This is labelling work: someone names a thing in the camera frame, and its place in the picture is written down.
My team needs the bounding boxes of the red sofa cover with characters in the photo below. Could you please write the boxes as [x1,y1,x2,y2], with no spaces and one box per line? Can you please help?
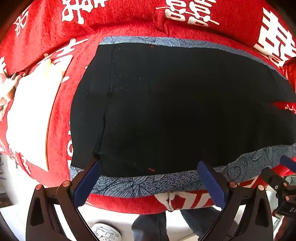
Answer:
[1,1,295,214]

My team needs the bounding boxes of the black pants with patterned waistband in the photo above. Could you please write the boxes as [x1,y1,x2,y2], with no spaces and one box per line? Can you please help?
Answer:
[69,36,295,198]

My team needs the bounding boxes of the person's legs in jeans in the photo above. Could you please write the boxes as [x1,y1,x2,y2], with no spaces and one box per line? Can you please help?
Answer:
[131,206,221,240]

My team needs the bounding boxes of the white cartoon slipper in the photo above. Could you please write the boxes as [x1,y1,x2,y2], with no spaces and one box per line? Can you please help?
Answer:
[91,223,122,241]

